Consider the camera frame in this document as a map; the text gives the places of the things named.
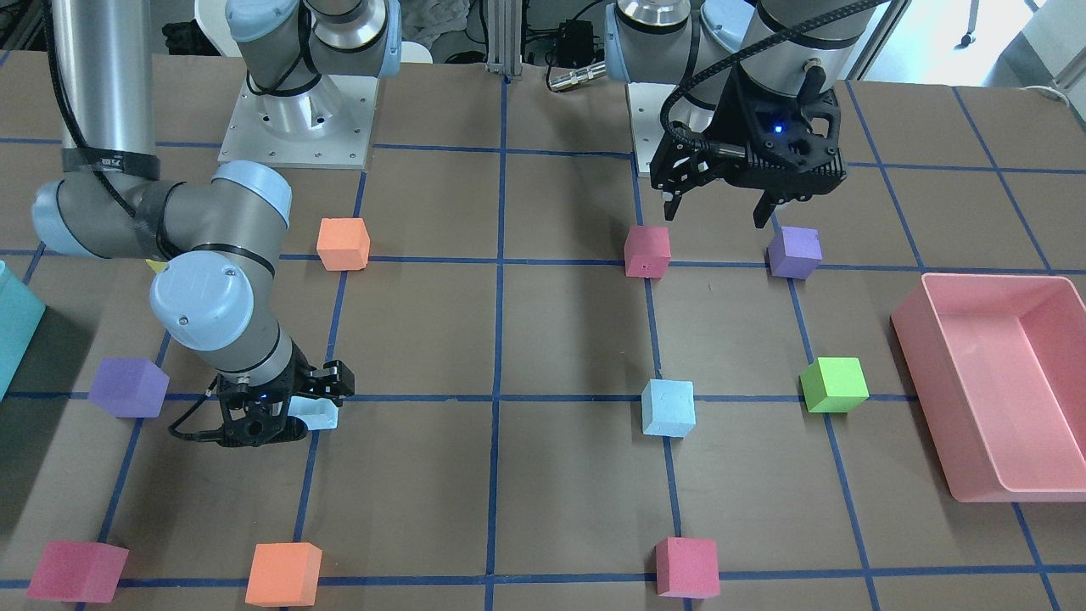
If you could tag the black power adapter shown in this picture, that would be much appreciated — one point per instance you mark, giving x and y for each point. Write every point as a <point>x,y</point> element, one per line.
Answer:
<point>575,45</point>

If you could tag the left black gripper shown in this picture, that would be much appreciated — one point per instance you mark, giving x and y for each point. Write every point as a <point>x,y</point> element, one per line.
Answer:
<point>735,119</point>

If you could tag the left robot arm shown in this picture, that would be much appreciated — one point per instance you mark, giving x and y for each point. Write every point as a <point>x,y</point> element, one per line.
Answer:
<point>695,48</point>

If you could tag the light blue block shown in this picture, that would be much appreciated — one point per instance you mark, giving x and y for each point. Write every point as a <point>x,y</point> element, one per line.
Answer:
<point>668,408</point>
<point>315,413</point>

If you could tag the red block far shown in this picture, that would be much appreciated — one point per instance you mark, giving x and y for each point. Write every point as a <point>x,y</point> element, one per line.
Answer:
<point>687,568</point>
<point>78,572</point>

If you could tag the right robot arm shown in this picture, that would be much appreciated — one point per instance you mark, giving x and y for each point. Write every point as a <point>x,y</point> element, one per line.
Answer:
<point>219,242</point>

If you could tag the red block near base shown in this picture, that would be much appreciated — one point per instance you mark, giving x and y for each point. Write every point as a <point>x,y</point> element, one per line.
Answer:
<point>647,252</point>

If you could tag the purple block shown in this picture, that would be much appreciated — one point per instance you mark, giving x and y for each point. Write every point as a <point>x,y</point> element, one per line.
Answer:
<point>795,252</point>
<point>129,387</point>

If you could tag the cyan plastic bin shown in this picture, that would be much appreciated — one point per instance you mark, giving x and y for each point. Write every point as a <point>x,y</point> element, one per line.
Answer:
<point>21,313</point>

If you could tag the pink plastic bin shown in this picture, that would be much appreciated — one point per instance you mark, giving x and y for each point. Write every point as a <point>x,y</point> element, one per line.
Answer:
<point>998,363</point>

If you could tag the aluminium frame post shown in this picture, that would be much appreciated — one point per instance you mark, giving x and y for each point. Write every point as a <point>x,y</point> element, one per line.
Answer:
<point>504,38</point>

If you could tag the orange block near base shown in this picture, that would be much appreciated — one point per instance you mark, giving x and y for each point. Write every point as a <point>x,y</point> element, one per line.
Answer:
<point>343,245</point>

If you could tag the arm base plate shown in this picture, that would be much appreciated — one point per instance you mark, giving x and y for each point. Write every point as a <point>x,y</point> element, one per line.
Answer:
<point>645,100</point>
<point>328,127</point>

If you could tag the orange block far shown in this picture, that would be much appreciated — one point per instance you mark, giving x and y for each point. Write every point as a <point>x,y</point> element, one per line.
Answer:
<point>284,575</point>

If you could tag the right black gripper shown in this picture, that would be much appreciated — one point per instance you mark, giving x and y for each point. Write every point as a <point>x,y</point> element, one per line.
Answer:
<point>299,378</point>

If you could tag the green block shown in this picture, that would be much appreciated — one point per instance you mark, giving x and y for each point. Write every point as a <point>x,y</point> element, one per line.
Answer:
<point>833,385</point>

